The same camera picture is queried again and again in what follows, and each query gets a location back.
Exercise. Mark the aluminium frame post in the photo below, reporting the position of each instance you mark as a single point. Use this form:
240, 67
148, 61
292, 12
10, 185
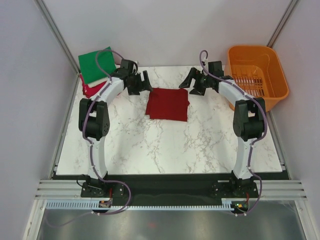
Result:
57, 34
282, 22

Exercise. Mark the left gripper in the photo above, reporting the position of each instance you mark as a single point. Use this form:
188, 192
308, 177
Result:
143, 86

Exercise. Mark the white slotted cable duct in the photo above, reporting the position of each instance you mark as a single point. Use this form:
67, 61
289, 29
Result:
99, 205

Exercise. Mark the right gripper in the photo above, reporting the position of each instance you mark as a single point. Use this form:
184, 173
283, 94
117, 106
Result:
194, 73

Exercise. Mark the left aluminium frame post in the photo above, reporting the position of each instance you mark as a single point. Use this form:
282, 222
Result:
57, 34

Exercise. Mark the pink red folded t shirt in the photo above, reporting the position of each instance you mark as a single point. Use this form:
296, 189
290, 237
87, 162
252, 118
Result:
86, 90

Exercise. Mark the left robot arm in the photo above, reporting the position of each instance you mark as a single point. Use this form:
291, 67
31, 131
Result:
94, 120

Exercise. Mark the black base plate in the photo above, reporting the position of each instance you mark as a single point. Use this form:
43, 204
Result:
196, 188

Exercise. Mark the orange plastic basket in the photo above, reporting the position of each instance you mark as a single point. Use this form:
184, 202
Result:
257, 70

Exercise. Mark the aluminium rail profile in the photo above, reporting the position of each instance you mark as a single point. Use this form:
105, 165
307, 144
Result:
271, 190

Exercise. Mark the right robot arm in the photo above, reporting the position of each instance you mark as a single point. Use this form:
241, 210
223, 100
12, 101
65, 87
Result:
249, 117

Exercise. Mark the right aluminium frame post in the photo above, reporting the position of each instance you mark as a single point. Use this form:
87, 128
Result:
282, 22

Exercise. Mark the dark red t shirt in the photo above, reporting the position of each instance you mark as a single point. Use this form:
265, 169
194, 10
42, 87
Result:
168, 104

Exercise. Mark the white folded t shirt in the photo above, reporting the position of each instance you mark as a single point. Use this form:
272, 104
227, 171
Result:
100, 76

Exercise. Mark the green folded t shirt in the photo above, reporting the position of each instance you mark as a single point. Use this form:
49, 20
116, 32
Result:
91, 73

